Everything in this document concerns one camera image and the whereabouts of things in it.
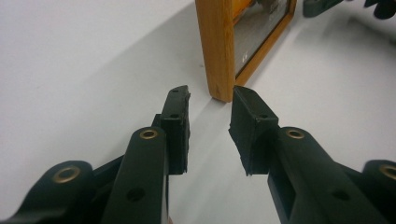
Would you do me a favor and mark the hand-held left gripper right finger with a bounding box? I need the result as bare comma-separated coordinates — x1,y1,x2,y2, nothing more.
228,85,390,224

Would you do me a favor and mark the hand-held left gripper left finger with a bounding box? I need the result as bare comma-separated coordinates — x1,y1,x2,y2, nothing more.
101,85,191,224

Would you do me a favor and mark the wooden photo frame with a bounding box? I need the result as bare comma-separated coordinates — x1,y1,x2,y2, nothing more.
194,0,298,104

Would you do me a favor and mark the white paper sheet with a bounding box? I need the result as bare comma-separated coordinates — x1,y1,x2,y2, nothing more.
0,0,396,224

